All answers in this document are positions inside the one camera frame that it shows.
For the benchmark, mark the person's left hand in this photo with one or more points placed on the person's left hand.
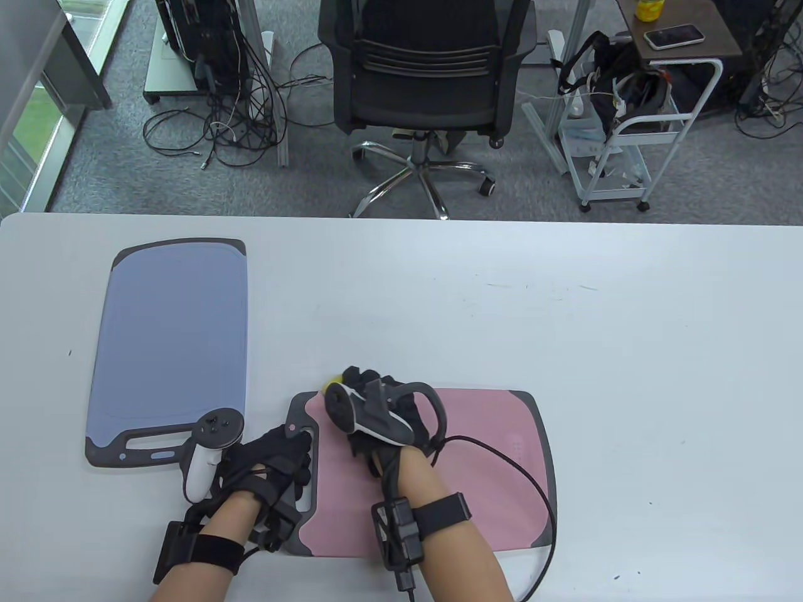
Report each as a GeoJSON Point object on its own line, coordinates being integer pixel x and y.
{"type": "Point", "coordinates": [276, 458]}

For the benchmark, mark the person's right hand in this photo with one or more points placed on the person's right hand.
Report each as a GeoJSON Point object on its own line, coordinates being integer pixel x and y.
{"type": "Point", "coordinates": [362, 450]}

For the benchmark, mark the yellow sponge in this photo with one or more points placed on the yellow sponge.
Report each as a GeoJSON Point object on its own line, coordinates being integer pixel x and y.
{"type": "Point", "coordinates": [332, 381]}

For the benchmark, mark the pink cutting board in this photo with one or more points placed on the pink cutting board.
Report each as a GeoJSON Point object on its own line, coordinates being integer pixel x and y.
{"type": "Point", "coordinates": [477, 489]}

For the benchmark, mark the blue cutting board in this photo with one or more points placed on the blue cutting board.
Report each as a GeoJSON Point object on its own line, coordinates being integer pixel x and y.
{"type": "Point", "coordinates": [169, 332]}

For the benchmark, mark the person's right forearm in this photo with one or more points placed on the person's right forearm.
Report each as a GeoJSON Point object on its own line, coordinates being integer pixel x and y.
{"type": "Point", "coordinates": [452, 552]}

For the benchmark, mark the grey right hand controller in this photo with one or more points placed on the grey right hand controller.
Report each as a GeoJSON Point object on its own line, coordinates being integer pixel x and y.
{"type": "Point", "coordinates": [376, 414]}

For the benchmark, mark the grey hand controller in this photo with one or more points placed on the grey hand controller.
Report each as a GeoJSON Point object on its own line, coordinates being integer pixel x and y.
{"type": "Point", "coordinates": [376, 414]}
{"type": "Point", "coordinates": [201, 467]}

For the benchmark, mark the grey left hand controller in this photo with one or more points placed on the grey left hand controller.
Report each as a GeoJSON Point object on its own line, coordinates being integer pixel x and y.
{"type": "Point", "coordinates": [201, 467]}

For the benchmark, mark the silver metal desk leg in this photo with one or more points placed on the silver metal desk leg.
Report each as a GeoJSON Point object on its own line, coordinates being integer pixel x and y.
{"type": "Point", "coordinates": [546, 135]}

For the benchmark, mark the black office chair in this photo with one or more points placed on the black office chair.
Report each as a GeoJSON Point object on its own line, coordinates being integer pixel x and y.
{"type": "Point", "coordinates": [426, 81]}

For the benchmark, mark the blue packet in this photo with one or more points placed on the blue packet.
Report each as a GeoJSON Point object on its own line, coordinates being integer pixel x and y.
{"type": "Point", "coordinates": [583, 132]}

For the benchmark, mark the glass window panel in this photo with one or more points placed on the glass window panel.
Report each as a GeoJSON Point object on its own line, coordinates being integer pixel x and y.
{"type": "Point", "coordinates": [37, 125]}

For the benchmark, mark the black computer tower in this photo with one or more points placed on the black computer tower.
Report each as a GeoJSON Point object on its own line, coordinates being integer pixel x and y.
{"type": "Point", "coordinates": [207, 37]}

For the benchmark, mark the white desk leg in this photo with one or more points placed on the white desk leg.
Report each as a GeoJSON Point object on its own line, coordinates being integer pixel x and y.
{"type": "Point", "coordinates": [249, 19]}

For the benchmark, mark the black bag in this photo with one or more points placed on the black bag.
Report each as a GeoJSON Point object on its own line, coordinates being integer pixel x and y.
{"type": "Point", "coordinates": [618, 63]}

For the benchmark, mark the white smartphone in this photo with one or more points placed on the white smartphone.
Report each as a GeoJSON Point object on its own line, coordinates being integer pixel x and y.
{"type": "Point", "coordinates": [674, 36]}

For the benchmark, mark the white cart with brown top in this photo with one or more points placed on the white cart with brown top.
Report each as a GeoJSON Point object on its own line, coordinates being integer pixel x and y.
{"type": "Point", "coordinates": [696, 50]}

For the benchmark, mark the yellow bottle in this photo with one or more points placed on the yellow bottle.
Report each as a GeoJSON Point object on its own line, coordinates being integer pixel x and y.
{"type": "Point", "coordinates": [649, 9]}

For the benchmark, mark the grey metal base plate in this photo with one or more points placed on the grey metal base plate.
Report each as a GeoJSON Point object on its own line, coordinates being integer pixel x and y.
{"type": "Point", "coordinates": [166, 72]}

